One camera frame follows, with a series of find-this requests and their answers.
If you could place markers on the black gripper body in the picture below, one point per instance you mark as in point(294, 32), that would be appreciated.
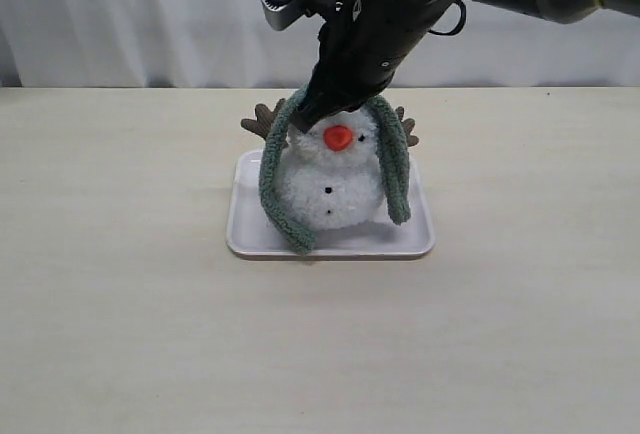
point(361, 49)

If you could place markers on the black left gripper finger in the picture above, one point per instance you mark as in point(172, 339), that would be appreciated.
point(312, 110)

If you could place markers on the white plush snowman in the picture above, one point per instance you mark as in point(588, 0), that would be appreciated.
point(346, 167)

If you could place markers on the green fuzzy scarf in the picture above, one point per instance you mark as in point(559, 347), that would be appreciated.
point(271, 127)

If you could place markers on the white rectangular tray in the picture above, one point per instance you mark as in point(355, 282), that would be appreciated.
point(250, 235)

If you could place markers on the white curtain backdrop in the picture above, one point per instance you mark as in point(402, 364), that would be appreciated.
point(228, 43)

